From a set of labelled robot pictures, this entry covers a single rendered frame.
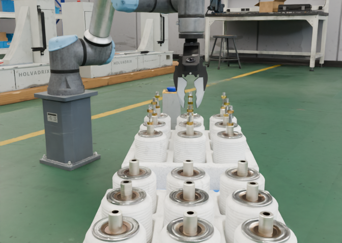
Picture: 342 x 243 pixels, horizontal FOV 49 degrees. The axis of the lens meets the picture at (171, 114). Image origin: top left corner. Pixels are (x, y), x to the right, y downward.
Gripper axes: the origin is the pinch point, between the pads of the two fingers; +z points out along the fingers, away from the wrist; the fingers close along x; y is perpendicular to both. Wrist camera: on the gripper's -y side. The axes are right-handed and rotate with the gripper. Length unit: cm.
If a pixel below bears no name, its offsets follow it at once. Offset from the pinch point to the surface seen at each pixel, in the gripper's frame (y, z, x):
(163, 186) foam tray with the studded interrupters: -7.2, 23.0, 7.4
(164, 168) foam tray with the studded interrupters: -7.2, 17.2, 7.1
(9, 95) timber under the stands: 164, 28, 138
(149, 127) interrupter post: -0.6, 7.3, 12.0
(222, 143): -3.3, 10.9, -9.3
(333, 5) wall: 463, -52, -194
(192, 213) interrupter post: -54, 7, -1
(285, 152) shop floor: 61, 35, -43
